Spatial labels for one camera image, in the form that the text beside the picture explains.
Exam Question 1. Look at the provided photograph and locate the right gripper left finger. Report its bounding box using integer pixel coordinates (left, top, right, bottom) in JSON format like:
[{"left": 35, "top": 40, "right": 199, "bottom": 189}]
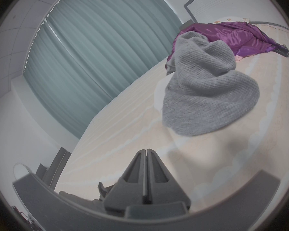
[{"left": 104, "top": 149, "right": 147, "bottom": 216}]

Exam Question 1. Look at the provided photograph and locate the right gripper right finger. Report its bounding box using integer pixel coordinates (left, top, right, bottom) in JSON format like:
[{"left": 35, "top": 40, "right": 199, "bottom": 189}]
[{"left": 147, "top": 149, "right": 192, "bottom": 209}]

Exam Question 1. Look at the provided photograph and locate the bed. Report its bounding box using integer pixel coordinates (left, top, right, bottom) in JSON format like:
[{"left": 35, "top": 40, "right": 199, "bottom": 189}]
[{"left": 54, "top": 0, "right": 289, "bottom": 214}]

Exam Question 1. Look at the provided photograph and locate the dark grey chair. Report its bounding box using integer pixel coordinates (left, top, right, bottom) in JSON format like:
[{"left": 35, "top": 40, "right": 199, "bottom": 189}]
[{"left": 36, "top": 147, "right": 72, "bottom": 192}]

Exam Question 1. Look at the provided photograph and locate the grey knitted garment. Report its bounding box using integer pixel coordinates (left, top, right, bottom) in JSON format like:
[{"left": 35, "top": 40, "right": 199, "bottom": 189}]
[{"left": 162, "top": 31, "right": 260, "bottom": 137}]

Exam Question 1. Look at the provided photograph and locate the blue-green curtain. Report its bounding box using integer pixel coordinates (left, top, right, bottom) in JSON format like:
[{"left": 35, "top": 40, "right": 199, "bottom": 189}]
[
  {"left": 46, "top": 0, "right": 184, "bottom": 99},
  {"left": 23, "top": 23, "right": 112, "bottom": 141}
]

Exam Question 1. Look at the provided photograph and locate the purple satin garment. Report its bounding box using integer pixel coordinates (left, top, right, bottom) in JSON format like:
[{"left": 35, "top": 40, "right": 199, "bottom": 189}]
[{"left": 166, "top": 22, "right": 289, "bottom": 73}]

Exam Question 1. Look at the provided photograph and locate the white printed pillow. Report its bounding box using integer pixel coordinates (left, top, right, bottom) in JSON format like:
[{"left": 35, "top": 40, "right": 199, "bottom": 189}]
[{"left": 213, "top": 17, "right": 251, "bottom": 24}]

